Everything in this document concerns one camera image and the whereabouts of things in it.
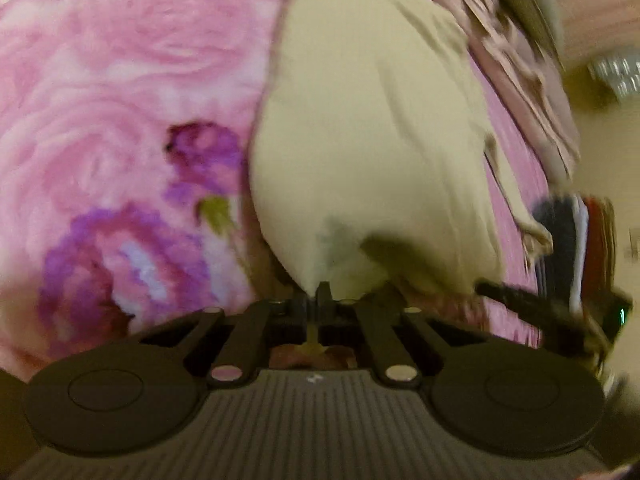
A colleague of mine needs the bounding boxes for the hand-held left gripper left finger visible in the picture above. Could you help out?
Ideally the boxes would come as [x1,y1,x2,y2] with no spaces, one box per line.
[140,282,326,386]

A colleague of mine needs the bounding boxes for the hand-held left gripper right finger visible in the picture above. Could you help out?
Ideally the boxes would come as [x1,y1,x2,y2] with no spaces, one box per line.
[325,284,505,387]

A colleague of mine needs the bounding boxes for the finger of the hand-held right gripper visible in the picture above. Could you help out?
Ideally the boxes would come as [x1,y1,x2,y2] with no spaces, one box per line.
[475,281,576,327]

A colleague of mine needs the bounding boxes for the cream sweater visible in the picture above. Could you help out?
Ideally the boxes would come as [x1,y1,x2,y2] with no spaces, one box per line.
[247,0,556,301]

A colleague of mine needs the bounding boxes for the folded blue jeans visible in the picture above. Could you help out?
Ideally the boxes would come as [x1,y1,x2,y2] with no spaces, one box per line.
[532,197,557,306]

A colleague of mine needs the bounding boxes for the folded light blue garment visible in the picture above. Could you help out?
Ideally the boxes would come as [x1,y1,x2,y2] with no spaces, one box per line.
[570,199,587,311]

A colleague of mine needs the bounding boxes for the folded red knit sweater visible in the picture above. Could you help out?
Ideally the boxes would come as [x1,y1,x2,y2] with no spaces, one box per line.
[582,196,617,293]

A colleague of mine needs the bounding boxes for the mauve duvet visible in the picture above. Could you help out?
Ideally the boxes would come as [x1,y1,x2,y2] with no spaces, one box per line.
[400,0,583,186]

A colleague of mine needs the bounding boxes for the pink floral blanket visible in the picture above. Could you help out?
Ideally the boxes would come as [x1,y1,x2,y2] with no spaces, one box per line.
[0,0,551,381]

